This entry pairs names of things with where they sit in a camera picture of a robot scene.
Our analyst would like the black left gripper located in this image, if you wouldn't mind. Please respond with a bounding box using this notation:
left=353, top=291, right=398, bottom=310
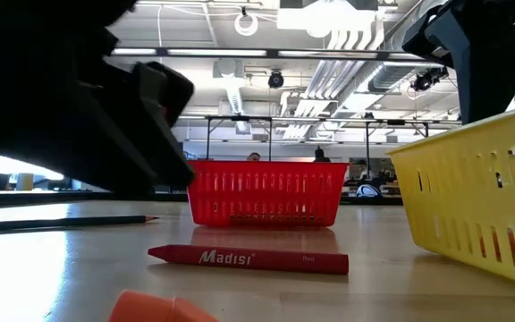
left=0, top=29, right=195, bottom=194

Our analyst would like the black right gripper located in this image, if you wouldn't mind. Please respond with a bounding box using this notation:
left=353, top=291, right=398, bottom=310
left=402, top=0, right=515, bottom=125

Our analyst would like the dark green pencil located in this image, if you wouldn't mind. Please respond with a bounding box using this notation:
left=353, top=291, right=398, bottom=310
left=0, top=215, right=160, bottom=234

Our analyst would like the orange eraser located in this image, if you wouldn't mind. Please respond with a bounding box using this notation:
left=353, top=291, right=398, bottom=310
left=107, top=289, right=221, bottom=322

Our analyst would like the red crayon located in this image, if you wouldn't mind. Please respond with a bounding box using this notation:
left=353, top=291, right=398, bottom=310
left=147, top=243, right=350, bottom=276

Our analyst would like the black ceiling projector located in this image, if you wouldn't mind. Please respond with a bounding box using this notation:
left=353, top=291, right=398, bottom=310
left=409, top=65, right=450, bottom=93

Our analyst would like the long ceiling light bar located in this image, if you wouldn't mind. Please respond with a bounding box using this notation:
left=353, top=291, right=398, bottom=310
left=109, top=46, right=424, bottom=62

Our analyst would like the black overhead rack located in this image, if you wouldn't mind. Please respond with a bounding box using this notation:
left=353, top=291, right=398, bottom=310
left=177, top=114, right=472, bottom=178

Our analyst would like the black ceiling spotlight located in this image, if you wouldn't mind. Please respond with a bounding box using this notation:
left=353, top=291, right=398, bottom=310
left=267, top=70, right=285, bottom=89

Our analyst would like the large window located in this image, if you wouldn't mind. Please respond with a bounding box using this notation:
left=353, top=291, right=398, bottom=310
left=0, top=147, right=75, bottom=191

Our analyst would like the yellow plastic bin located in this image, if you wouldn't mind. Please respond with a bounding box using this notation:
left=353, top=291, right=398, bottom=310
left=385, top=101, right=515, bottom=291

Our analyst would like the red plastic bin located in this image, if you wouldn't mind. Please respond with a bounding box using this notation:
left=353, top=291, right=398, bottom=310
left=186, top=159, right=350, bottom=228

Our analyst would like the black and white ball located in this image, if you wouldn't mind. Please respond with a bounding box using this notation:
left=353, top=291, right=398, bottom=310
left=356, top=183, right=382, bottom=199

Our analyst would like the white hanging ring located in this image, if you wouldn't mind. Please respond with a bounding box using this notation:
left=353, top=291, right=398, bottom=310
left=233, top=12, right=259, bottom=37

